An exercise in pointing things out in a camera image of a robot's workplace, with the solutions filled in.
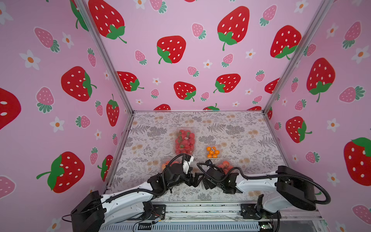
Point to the clear strawberry box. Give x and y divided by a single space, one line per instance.
185 141

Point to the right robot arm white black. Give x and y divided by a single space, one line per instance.
286 187

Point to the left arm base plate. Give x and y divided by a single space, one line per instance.
151 213

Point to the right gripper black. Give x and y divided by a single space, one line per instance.
211 180

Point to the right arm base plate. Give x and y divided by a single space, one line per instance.
257 212

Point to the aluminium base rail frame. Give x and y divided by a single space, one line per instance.
219 217

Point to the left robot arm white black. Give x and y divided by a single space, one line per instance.
96 211

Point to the clear small peach box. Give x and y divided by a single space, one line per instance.
225 166

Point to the clear orange kumquat box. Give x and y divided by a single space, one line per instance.
213 155

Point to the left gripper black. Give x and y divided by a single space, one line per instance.
195 182

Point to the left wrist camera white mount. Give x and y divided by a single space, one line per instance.
186 163

